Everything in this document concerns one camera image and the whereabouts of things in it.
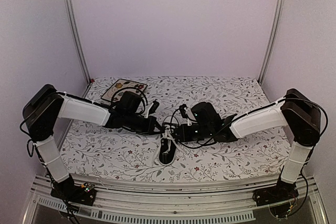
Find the right aluminium frame post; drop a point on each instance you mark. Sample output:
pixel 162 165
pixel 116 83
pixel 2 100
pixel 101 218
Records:
pixel 271 41

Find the left aluminium frame post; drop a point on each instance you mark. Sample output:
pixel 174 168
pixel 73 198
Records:
pixel 76 38

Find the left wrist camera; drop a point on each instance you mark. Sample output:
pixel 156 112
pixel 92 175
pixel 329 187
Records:
pixel 151 108

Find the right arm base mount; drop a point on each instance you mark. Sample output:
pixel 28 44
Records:
pixel 275 194

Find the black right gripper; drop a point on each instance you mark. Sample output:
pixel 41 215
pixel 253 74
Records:
pixel 185 137

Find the aluminium frame post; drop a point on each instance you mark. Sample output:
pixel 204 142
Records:
pixel 271 41
pixel 76 38

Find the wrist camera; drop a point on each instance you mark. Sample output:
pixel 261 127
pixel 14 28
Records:
pixel 151 108
pixel 184 114

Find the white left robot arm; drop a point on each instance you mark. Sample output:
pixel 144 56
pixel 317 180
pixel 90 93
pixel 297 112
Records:
pixel 131 112

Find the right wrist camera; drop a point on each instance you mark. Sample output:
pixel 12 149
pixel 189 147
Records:
pixel 184 114

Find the floral patterned table mat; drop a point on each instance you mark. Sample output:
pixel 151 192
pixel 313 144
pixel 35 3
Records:
pixel 91 150

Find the aluminium front rail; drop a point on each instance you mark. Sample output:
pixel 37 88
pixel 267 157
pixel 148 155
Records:
pixel 121 201

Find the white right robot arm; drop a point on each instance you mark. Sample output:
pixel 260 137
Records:
pixel 294 110

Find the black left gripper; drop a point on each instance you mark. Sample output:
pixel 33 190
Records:
pixel 149 127

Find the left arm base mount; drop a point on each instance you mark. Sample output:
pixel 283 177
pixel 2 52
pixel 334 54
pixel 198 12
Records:
pixel 68 191

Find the black canvas sneaker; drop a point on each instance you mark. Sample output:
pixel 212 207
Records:
pixel 167 147

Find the square floral ceramic plate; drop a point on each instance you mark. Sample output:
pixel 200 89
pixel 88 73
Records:
pixel 116 90

